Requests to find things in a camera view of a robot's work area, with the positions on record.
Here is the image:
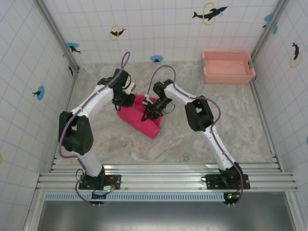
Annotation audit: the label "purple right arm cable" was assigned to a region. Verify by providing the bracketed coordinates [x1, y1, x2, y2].
[147, 65, 244, 205]

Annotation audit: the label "aluminium side rail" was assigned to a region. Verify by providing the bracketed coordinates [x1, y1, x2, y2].
[249, 80, 283, 172]

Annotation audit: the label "blue dolphin sticker behind post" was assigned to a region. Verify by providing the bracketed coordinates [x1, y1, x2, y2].
[261, 13, 278, 34]

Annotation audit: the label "grey metal panel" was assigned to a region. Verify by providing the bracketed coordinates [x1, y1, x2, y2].
[40, 192, 295, 231]

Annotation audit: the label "pink plastic basket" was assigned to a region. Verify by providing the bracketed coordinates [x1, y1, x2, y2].
[201, 50, 257, 85]

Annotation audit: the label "dolphin sticker with yellow ring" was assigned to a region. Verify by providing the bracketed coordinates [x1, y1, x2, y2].
[289, 42, 302, 69]

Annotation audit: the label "white slotted cable duct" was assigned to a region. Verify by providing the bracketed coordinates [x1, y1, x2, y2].
[44, 192, 227, 202]

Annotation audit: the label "small dolphin ring sticker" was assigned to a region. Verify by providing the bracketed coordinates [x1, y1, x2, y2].
[109, 25, 127, 41]

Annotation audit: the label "aluminium frame post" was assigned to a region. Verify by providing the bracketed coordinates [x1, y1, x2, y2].
[251, 0, 290, 61]
[35, 0, 80, 73]

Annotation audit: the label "pink long pants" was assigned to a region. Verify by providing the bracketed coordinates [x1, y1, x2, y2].
[116, 93, 162, 139]

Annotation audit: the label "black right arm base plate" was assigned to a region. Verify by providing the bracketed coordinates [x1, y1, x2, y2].
[201, 173, 250, 190]

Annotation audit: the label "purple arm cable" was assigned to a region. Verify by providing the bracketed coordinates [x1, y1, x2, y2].
[147, 65, 244, 205]
[58, 51, 132, 205]

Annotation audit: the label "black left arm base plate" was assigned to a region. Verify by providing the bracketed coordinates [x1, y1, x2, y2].
[78, 173, 122, 191]

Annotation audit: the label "large dolphin ring sticker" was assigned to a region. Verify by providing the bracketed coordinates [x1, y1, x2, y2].
[192, 1, 229, 26]

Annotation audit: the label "aluminium front rail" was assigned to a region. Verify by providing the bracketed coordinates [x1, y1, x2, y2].
[35, 164, 299, 192]

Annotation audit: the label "dolphin ring sticker by post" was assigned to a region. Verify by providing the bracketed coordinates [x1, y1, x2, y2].
[64, 60, 74, 77]

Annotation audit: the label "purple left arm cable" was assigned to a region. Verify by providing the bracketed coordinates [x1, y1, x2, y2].
[58, 51, 132, 205]

